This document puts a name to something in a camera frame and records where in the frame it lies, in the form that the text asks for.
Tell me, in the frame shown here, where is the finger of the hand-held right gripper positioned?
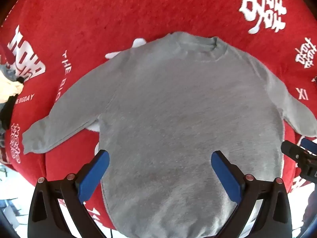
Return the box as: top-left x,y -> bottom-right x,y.
301,138 -> 317,155
281,140 -> 317,179

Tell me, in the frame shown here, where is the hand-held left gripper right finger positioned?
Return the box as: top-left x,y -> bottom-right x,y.
211,150 -> 293,238

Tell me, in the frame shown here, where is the cream cloth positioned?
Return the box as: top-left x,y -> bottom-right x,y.
0,72 -> 24,104

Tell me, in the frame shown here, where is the black cloth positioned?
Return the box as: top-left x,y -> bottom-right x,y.
0,95 -> 18,130

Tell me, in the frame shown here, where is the grey sweater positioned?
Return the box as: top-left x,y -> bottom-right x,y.
22,31 -> 317,238

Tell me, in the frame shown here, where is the red printed blanket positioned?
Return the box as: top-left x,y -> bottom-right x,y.
0,0 -> 317,228

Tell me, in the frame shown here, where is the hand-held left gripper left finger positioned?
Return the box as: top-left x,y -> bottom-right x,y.
28,150 -> 110,238

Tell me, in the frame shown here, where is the grey patterned cloth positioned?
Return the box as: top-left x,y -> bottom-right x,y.
0,64 -> 17,81

